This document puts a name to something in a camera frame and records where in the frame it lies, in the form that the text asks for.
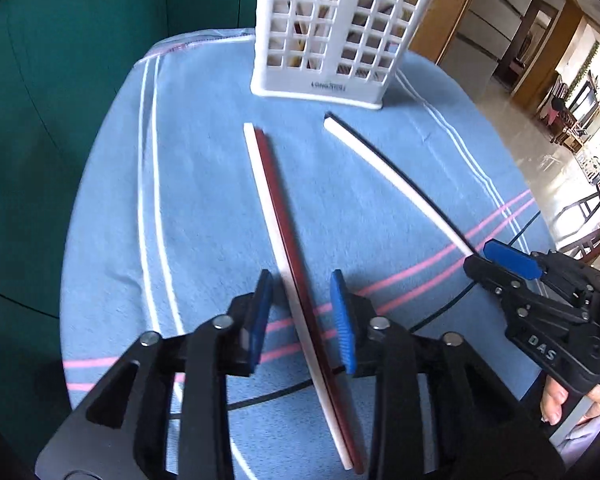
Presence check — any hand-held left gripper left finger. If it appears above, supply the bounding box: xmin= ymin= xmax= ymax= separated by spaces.
xmin=35 ymin=269 xmax=276 ymax=480

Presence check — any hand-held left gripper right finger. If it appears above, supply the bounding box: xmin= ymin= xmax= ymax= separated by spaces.
xmin=329 ymin=269 xmax=567 ymax=480

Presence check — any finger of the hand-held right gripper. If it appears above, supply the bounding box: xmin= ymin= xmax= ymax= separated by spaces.
xmin=483 ymin=239 xmax=600 ymax=302
xmin=463 ymin=255 xmax=589 ymax=324

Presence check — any white chopstick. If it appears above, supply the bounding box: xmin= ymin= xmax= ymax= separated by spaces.
xmin=243 ymin=122 xmax=355 ymax=470
xmin=323 ymin=118 xmax=475 ymax=257

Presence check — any dark red chopstick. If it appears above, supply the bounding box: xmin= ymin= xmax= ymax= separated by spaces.
xmin=254 ymin=129 xmax=366 ymax=476

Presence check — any white perforated utensil holder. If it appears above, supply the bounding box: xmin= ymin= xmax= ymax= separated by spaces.
xmin=250 ymin=0 xmax=442 ymax=111

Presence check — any person's right hand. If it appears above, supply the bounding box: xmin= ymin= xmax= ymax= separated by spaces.
xmin=540 ymin=377 xmax=600 ymax=427

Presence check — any dark wooden chair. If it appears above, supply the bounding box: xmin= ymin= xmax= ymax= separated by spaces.
xmin=555 ymin=180 xmax=600 ymax=262

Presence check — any wooden dining chair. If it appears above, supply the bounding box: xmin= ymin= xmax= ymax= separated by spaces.
xmin=547 ymin=77 xmax=581 ymax=147

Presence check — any blue striped cloth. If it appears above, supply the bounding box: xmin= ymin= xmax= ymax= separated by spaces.
xmin=60 ymin=30 xmax=556 ymax=480

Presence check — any wood-framed glass sliding door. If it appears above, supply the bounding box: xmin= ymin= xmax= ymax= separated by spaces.
xmin=410 ymin=0 xmax=486 ymax=66

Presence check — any silver refrigerator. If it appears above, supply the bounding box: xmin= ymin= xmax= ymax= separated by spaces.
xmin=455 ymin=0 xmax=546 ymax=77

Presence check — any teal lower cabinet long run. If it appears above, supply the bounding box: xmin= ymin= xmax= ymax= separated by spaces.
xmin=0 ymin=0 xmax=168 ymax=391

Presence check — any wooden door frame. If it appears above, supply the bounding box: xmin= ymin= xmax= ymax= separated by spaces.
xmin=512 ymin=0 xmax=587 ymax=111

